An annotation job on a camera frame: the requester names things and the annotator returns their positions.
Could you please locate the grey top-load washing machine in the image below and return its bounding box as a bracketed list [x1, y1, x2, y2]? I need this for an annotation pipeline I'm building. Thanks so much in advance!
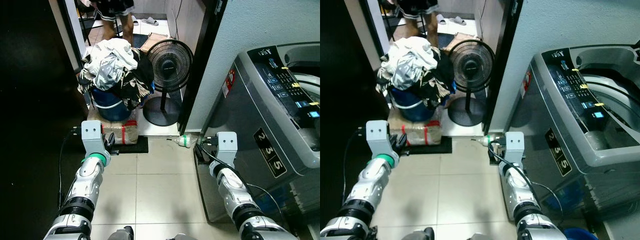
[502, 44, 640, 222]
[194, 42, 321, 224]

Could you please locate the clear plastic bottle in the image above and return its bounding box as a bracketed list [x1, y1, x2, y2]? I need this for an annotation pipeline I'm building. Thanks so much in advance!
[174, 134, 200, 150]
[472, 134, 506, 148]

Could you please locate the brown taped cardboard box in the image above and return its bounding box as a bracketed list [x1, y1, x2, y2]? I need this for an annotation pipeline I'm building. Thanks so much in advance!
[387, 107, 444, 146]
[87, 111, 140, 146]

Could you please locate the black floor mat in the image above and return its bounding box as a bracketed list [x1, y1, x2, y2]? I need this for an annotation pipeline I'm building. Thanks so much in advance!
[70, 135, 150, 155]

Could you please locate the dark blue laundry bucket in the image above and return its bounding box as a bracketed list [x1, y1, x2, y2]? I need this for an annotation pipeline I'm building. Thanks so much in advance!
[391, 86, 435, 123]
[91, 86, 132, 123]

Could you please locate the pile of mixed laundry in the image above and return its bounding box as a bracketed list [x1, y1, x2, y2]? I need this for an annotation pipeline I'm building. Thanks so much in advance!
[375, 35, 454, 110]
[77, 37, 155, 110]

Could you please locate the black standing fan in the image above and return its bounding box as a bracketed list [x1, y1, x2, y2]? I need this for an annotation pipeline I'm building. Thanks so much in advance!
[447, 38, 496, 127]
[142, 38, 195, 127]

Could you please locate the flat brown cardboard piece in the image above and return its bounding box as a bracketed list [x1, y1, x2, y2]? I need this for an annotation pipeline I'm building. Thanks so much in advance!
[443, 32, 476, 54]
[139, 32, 171, 54]

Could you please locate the blue plastic basin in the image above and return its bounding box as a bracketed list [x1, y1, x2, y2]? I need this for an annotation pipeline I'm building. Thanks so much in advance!
[562, 227, 599, 240]

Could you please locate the person in black shorts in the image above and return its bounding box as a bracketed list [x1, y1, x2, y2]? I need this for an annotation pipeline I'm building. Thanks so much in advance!
[94, 0, 136, 46]
[396, 0, 441, 42]

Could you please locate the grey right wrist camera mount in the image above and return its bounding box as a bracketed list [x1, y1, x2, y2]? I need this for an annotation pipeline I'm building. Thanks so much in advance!
[216, 131, 238, 167]
[504, 131, 525, 169]

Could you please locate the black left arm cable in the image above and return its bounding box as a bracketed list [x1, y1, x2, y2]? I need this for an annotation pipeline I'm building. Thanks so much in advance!
[57, 127, 84, 212]
[340, 127, 368, 202]

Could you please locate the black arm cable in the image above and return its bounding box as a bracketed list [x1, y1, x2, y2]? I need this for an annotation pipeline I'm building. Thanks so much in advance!
[489, 142, 566, 226]
[57, 127, 84, 212]
[340, 127, 368, 202]
[199, 144, 287, 222]

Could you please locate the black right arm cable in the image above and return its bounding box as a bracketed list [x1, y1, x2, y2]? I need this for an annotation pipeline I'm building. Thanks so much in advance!
[199, 144, 287, 222]
[489, 142, 566, 226]

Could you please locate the black door frame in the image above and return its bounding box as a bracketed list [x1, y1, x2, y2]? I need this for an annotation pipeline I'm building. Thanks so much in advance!
[177, 0, 224, 135]
[482, 0, 525, 135]

